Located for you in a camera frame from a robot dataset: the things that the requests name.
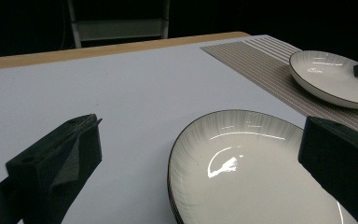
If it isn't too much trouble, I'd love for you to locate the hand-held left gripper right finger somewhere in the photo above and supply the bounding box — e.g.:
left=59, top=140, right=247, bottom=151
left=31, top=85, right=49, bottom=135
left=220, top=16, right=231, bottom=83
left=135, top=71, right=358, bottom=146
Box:
left=297, top=115, right=358, bottom=224

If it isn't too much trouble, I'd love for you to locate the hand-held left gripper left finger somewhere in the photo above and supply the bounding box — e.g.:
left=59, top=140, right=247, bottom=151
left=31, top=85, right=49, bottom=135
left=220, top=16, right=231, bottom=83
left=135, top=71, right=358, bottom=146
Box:
left=5, top=113, right=103, bottom=224

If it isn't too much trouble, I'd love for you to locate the white dark-rimmed plate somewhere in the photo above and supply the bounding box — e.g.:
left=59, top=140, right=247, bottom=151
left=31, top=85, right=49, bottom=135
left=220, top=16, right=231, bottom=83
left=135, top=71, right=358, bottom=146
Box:
left=166, top=108, right=358, bottom=224
left=288, top=49, right=358, bottom=110

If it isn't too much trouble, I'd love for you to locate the brown striped placemat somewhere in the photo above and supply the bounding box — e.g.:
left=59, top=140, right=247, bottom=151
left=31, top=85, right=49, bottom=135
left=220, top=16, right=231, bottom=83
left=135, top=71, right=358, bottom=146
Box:
left=200, top=35, right=358, bottom=142

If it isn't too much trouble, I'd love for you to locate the white metal stand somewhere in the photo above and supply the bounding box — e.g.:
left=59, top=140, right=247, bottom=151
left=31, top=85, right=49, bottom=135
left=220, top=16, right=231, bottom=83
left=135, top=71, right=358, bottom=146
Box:
left=66, top=0, right=172, bottom=49

